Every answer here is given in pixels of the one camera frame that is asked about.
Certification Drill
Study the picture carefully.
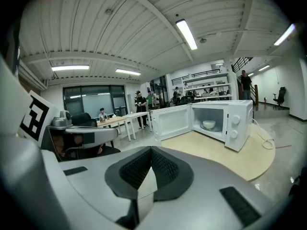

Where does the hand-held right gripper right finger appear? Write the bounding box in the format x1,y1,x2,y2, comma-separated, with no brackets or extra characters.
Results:
151,146,283,230

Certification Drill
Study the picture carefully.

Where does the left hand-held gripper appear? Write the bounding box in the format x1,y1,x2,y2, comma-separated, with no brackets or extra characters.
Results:
18,90,119,162

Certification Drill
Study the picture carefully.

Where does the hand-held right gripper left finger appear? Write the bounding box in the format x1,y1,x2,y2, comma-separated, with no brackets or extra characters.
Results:
59,146,152,230

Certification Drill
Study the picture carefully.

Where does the white microwave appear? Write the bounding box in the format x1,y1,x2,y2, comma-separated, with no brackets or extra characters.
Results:
150,99,254,152

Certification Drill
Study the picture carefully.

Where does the wooden desk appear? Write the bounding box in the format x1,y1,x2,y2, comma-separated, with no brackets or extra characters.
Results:
96,115,128,136

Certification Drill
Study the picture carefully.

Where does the black office chair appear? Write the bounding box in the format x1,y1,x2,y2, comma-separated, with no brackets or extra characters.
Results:
57,112,121,162
179,96,195,105
272,87,287,108

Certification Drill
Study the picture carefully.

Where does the white desk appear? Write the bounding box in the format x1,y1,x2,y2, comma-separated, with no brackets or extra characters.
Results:
123,111,152,141

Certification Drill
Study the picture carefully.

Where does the white shelving unit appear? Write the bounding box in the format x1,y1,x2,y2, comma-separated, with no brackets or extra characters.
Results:
182,72,233,103

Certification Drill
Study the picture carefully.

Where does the staircase with dark railing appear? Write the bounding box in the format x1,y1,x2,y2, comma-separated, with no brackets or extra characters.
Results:
231,57,259,105

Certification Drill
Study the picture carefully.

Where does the dark framed window wall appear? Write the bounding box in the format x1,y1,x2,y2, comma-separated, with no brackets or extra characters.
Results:
62,85,128,116

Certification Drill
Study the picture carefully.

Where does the white power cord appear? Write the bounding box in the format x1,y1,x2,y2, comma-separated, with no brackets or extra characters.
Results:
251,118,275,150

